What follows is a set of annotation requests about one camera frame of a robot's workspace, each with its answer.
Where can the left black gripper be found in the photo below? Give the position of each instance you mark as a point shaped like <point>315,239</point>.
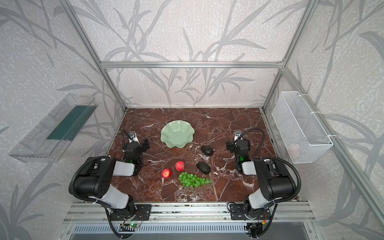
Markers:
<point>137,145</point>

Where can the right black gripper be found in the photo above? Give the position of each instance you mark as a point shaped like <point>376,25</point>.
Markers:
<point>238,145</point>

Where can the dark avocado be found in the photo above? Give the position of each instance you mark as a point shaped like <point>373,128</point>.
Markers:
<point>203,167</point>
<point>207,150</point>

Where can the red apple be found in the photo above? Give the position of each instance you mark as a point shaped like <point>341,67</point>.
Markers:
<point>166,173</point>
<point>180,166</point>

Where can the green grape bunch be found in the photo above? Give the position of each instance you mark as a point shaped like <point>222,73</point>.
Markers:
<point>193,181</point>

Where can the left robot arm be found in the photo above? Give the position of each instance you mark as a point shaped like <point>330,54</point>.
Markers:
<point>92,181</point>

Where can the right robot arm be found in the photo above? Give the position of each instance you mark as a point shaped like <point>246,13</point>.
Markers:
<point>279,181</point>

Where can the green scalloped fruit bowl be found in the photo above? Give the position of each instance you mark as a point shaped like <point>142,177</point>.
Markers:
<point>177,134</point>

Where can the left circuit board with LED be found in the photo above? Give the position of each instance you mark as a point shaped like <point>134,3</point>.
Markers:
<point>129,227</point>

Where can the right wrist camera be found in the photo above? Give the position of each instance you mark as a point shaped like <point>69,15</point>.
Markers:
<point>238,134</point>

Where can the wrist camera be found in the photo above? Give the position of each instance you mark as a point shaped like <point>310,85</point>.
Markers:
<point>238,134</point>
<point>133,137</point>

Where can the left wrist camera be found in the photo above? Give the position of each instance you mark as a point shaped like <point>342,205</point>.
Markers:
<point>133,137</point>

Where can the white wire mesh basket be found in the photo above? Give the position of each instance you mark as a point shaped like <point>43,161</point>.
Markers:
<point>302,133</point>

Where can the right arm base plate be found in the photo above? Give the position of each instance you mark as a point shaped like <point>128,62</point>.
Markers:
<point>242,212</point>

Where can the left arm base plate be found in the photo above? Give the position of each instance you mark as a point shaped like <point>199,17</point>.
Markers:
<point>140,212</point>

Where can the right circuit board with wires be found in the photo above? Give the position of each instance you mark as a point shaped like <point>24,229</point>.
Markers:
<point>255,230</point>

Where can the aluminium frame back crossbar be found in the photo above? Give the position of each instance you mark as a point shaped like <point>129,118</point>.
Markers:
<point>245,65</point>

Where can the aluminium front rail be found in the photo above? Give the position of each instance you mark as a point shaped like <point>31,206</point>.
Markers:
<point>183,212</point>

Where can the clear plastic wall bin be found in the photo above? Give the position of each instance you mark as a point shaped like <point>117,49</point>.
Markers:
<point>47,142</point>

